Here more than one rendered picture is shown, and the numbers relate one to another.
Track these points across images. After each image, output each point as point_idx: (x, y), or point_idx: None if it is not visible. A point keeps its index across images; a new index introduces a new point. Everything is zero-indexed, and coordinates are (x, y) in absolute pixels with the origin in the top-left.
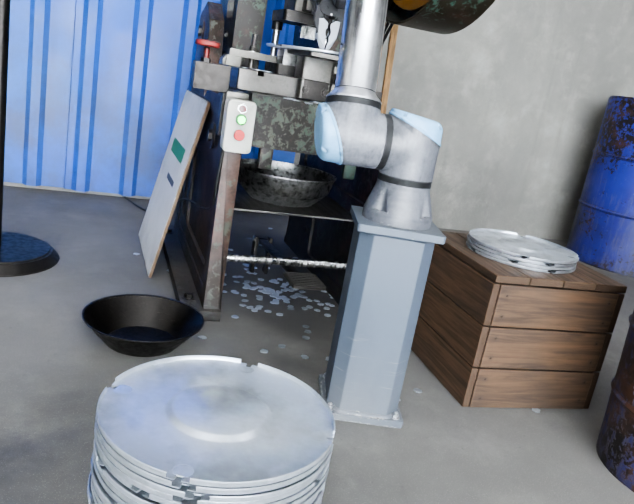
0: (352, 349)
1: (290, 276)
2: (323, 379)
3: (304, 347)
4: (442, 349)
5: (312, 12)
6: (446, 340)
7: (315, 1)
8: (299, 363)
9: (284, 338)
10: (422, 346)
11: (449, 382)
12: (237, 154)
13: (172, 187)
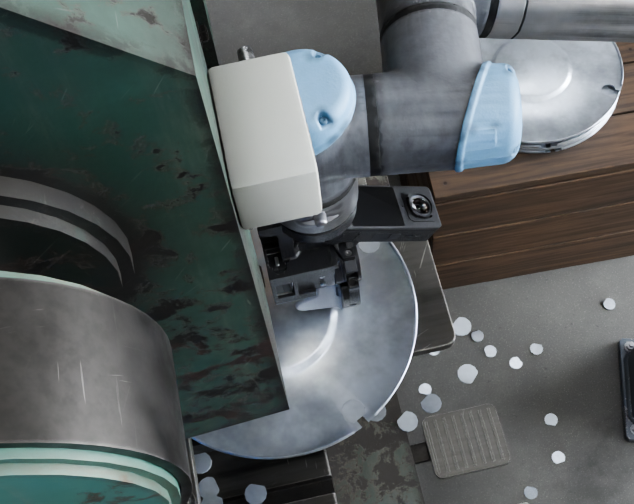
0: None
1: (460, 465)
2: None
3: (520, 455)
4: (563, 249)
5: (288, 299)
6: (570, 240)
7: (296, 282)
8: (582, 467)
9: (496, 487)
10: (502, 270)
11: (595, 257)
12: None
13: None
